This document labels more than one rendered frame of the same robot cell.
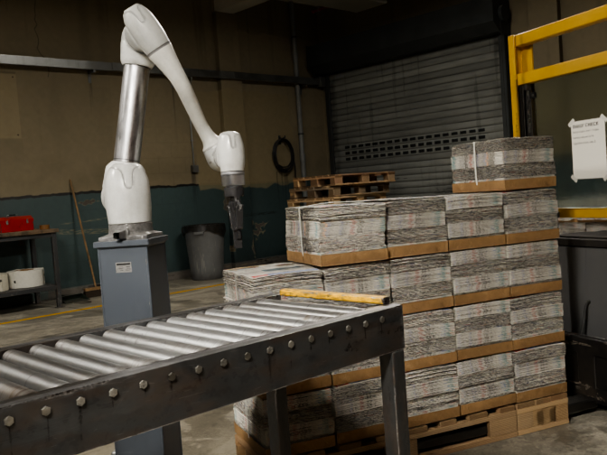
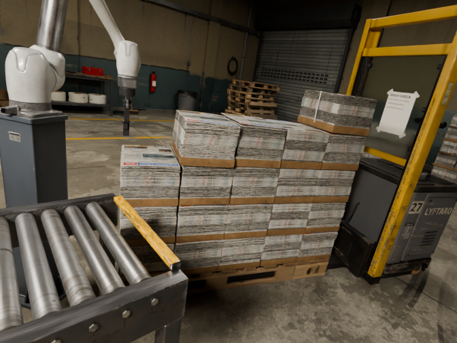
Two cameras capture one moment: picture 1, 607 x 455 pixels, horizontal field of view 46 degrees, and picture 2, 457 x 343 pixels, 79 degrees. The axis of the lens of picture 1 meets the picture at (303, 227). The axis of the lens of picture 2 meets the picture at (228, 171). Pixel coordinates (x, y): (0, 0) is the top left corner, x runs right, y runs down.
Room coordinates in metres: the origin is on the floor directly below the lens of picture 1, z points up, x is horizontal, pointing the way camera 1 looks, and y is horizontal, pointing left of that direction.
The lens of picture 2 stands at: (1.36, -0.32, 1.28)
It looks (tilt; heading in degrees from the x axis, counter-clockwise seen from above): 18 degrees down; 1
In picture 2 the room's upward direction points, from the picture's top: 9 degrees clockwise
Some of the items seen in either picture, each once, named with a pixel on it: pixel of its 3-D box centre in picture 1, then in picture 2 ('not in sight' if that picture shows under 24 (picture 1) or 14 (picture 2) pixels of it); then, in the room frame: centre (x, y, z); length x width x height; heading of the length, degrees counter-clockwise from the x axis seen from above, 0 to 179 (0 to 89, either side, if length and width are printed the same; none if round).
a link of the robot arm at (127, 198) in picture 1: (127, 192); (29, 74); (2.59, 0.63, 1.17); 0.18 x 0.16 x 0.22; 19
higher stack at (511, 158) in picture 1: (508, 280); (315, 186); (3.26, -0.92, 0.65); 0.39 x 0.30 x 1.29; 23
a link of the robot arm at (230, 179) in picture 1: (233, 179); (127, 82); (2.75, 0.26, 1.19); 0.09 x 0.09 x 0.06
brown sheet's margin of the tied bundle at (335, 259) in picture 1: (346, 255); (205, 158); (2.79, -0.16, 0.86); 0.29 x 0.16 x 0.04; 111
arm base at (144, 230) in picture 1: (128, 231); (27, 107); (2.56, 0.63, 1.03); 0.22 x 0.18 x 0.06; 171
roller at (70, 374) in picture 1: (51, 372); not in sight; (1.53, 0.57, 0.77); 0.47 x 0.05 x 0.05; 43
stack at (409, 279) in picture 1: (373, 354); (215, 218); (2.97, -0.26, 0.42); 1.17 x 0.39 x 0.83; 113
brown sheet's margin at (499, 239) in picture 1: (452, 240); (286, 156); (3.14, -0.65, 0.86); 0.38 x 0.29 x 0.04; 22
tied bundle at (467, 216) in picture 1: (450, 221); (288, 143); (3.14, -0.65, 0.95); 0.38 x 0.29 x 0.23; 22
